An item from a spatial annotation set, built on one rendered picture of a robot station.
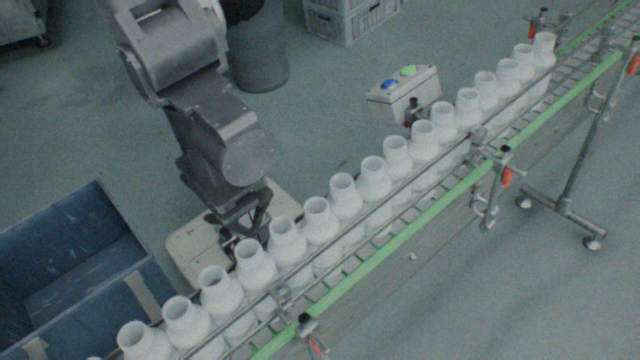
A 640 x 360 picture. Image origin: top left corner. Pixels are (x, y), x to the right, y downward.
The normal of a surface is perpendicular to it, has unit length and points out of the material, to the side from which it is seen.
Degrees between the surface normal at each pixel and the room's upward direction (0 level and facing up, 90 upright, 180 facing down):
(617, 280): 0
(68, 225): 90
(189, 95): 0
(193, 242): 0
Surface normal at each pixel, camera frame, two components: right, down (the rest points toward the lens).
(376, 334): -0.12, -0.68
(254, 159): 0.64, 0.50
